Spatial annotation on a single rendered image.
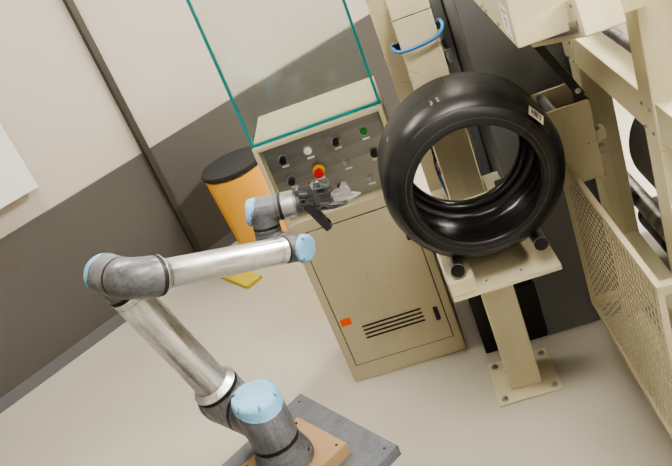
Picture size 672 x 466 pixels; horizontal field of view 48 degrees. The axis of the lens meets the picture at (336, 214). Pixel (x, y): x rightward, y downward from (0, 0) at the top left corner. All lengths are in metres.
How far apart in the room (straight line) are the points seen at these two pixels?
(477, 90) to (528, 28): 0.40
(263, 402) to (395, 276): 1.22
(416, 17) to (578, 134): 0.69
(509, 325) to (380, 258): 0.61
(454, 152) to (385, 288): 0.89
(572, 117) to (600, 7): 0.85
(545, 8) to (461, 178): 0.96
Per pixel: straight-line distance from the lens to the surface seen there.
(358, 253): 3.27
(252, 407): 2.30
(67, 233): 4.87
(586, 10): 1.89
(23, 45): 4.73
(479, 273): 2.64
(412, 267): 3.33
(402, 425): 3.38
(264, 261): 2.29
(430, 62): 2.59
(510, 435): 3.19
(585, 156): 2.77
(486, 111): 2.28
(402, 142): 2.30
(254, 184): 4.73
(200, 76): 5.18
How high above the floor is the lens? 2.28
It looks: 26 degrees down
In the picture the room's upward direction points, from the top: 22 degrees counter-clockwise
